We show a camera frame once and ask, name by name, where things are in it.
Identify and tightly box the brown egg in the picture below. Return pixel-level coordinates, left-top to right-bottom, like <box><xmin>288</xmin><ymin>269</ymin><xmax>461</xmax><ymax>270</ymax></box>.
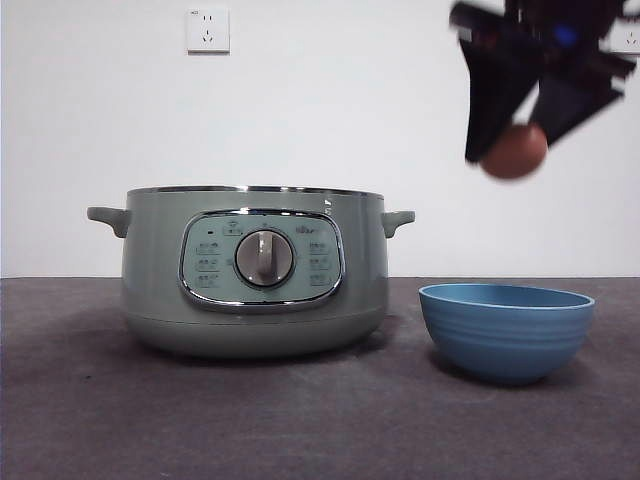
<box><xmin>480</xmin><ymin>123</ymin><xmax>549</xmax><ymax>180</ymax></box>

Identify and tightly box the green electric steamer pot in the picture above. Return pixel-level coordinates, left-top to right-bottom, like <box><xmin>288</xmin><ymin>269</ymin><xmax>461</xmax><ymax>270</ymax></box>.
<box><xmin>85</xmin><ymin>184</ymin><xmax>416</xmax><ymax>358</ymax></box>

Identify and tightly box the blue ribbed bowl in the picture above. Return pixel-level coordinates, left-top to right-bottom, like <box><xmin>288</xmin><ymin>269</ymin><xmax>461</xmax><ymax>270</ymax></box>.
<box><xmin>418</xmin><ymin>282</ymin><xmax>596</xmax><ymax>386</ymax></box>

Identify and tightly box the white wall socket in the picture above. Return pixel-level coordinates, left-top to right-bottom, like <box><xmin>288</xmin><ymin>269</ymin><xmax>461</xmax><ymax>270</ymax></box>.
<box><xmin>602</xmin><ymin>19</ymin><xmax>640</xmax><ymax>55</ymax></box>
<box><xmin>187</xmin><ymin>8</ymin><xmax>232</xmax><ymax>55</ymax></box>

